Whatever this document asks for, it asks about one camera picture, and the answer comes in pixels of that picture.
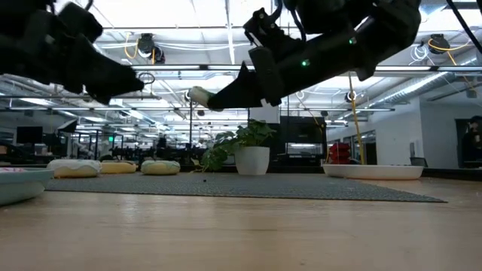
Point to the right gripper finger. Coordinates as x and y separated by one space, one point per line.
241 94

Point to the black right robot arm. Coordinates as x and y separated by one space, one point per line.
391 22

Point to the person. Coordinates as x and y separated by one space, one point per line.
473 145

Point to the black vented equipment case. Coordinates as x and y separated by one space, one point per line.
303 131

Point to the large mint iced donut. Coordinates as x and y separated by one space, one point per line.
160 167

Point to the grey woven placemat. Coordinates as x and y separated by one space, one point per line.
244 186

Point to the teal round plate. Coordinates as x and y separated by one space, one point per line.
19 186

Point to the black office chair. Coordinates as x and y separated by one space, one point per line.
418 161

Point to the white round plate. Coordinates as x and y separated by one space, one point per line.
373 172

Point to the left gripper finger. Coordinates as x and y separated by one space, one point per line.
113 81

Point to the red stacked object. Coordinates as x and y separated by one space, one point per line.
340 153

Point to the large white iced donut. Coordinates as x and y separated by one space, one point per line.
74 168

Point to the small green iced donut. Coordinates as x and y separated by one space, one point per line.
199 96

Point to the black monitor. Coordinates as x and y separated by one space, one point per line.
29 134

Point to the green plant in white pot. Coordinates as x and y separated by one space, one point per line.
252 160

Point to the large chocolate iced donut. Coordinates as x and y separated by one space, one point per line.
118 168

